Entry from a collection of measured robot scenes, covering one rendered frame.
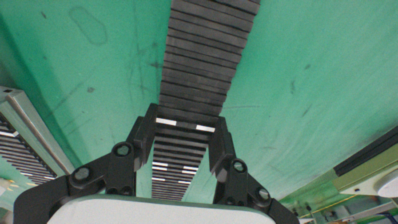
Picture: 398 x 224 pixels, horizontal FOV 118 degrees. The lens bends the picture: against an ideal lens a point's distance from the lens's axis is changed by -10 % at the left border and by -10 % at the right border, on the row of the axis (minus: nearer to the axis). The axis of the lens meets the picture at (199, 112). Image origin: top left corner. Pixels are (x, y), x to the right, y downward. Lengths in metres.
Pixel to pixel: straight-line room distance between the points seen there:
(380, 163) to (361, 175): 0.04
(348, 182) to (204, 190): 0.28
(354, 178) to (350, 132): 0.14
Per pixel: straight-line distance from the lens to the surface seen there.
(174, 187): 0.22
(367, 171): 0.38
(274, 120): 0.18
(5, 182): 0.55
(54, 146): 0.28
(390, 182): 0.38
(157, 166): 0.17
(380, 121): 0.28
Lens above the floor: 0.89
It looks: 50 degrees down
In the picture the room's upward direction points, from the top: 180 degrees counter-clockwise
